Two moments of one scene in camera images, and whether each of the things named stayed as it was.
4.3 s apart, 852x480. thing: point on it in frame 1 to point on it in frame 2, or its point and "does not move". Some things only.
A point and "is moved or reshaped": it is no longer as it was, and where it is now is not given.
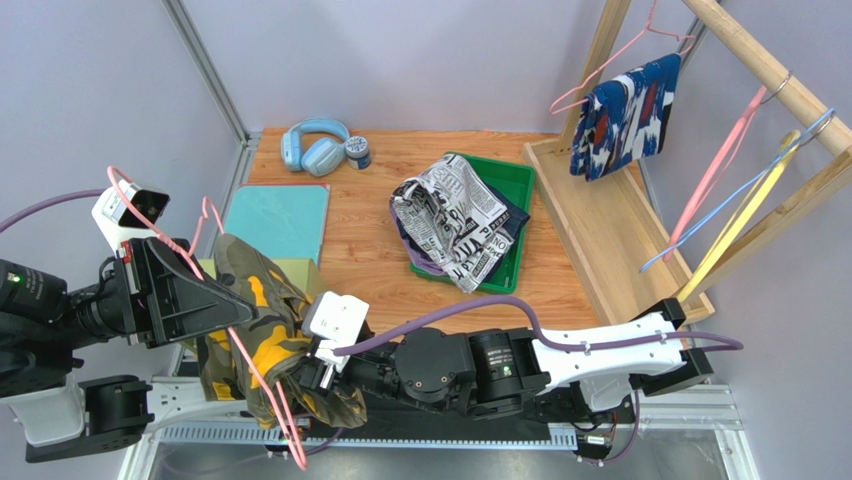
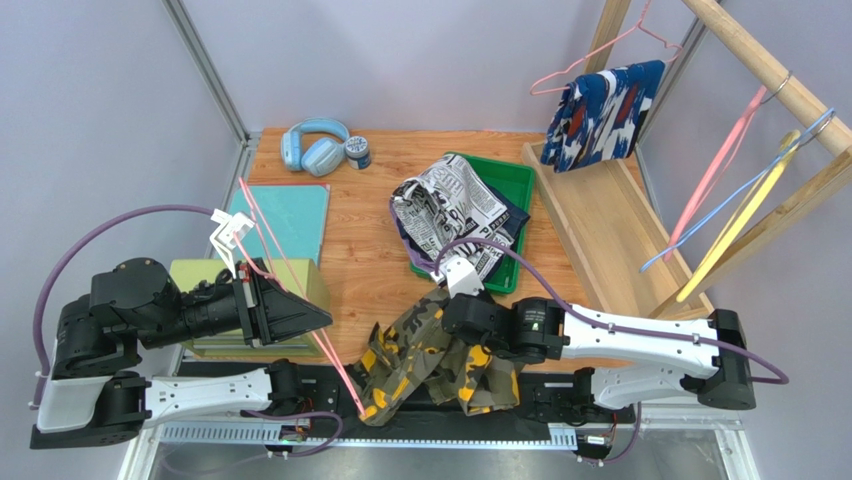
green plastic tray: [517, 181] does not move
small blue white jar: [358, 153] does not move
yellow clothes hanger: [741, 218] does not move
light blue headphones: [315, 145] does not move
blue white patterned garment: [624, 118] is moved or reshaped
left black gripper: [165, 300] to [270, 312]
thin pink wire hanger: [124, 181] to [247, 195]
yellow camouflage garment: [253, 362] is moved or reshaped
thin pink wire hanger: [647, 29] to [638, 25]
